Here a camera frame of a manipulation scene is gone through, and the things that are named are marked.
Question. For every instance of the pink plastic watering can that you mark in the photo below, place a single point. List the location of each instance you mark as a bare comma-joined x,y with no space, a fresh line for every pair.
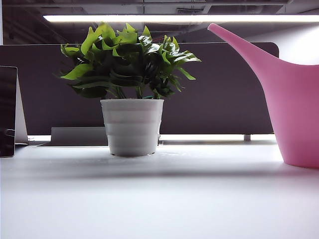
299,112

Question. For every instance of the white ribbed plant pot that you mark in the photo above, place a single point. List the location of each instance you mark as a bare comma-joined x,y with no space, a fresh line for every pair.
132,127

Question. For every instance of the green leafy plant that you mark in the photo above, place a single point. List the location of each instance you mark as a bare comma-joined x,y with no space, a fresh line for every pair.
124,62

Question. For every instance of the dark grey desk partition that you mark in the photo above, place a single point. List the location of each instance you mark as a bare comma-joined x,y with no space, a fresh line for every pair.
219,99

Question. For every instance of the long ceiling light strip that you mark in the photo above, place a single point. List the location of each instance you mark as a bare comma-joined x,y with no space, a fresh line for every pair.
124,18

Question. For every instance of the white screen stand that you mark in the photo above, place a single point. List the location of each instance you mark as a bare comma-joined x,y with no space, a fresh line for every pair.
22,119

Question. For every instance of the black glossy screen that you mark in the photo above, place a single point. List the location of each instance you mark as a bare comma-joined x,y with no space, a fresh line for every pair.
7,104

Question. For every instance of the grey partition foot bracket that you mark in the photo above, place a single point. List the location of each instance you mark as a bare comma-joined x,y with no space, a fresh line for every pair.
248,137

